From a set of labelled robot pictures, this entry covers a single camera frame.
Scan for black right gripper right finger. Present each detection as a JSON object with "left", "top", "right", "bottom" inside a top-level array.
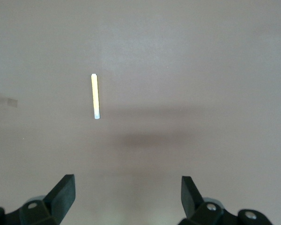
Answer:
[{"left": 180, "top": 176, "right": 272, "bottom": 225}]

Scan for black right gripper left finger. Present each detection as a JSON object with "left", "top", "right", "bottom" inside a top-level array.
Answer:
[{"left": 0, "top": 174, "right": 76, "bottom": 225}]

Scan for yellow marker pen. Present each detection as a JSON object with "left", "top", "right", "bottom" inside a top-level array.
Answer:
[{"left": 90, "top": 73, "right": 102, "bottom": 120}]

